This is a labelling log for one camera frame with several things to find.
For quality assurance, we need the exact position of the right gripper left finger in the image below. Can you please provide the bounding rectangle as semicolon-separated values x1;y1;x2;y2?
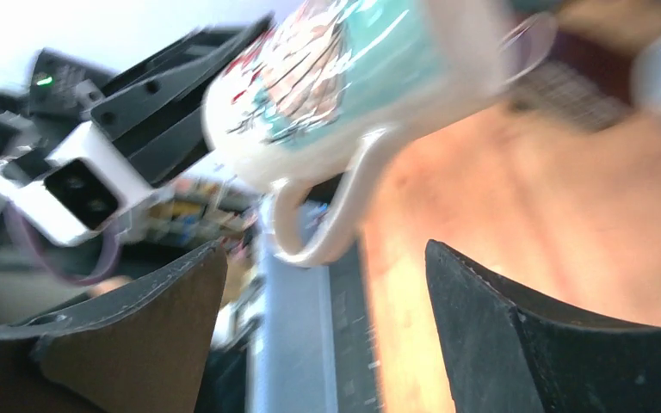
0;243;227;412

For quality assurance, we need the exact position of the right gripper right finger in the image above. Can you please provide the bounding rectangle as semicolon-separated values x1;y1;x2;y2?
425;240;661;413

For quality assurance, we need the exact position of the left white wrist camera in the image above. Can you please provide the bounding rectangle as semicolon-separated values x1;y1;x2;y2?
0;121;157;247

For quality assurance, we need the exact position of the tall white floral mug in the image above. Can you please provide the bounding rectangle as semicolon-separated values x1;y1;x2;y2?
201;1;558;267

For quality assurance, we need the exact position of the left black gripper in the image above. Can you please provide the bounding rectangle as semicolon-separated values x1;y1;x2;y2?
89;15;273;186

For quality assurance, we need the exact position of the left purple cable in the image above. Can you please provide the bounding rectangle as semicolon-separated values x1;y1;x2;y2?
2;205;123;287

